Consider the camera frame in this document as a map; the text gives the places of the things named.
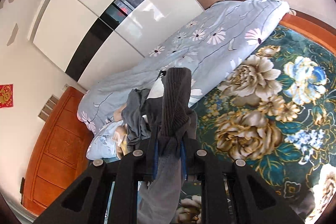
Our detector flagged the beige and yellow knit sweater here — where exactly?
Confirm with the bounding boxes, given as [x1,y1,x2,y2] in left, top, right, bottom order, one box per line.
[113,104,129,160]

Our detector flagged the teal floral bed blanket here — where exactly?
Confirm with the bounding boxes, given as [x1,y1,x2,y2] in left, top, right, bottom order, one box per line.
[194,26,335,223]

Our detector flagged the wall switch panel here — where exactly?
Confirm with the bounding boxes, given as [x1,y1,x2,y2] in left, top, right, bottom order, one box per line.
[38,95,59,122]

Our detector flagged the dark grey garment pile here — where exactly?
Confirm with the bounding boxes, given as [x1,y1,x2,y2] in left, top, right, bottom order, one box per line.
[121,70,169,147]

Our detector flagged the light blue folded garment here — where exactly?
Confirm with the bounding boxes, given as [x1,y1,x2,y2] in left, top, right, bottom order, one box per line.
[86,122,121,161]

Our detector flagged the white and black wardrobe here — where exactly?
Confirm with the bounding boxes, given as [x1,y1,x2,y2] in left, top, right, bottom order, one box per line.
[33,0,203,88]

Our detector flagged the grey floral duvet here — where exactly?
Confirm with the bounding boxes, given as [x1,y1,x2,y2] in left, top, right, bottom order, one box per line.
[77,0,290,133]

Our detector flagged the dark grey sweatpants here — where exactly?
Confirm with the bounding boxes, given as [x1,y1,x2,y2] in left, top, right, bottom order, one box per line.
[137,68,197,223]

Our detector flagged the red wall decoration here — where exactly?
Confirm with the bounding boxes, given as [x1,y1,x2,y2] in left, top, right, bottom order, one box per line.
[0,84,14,108]

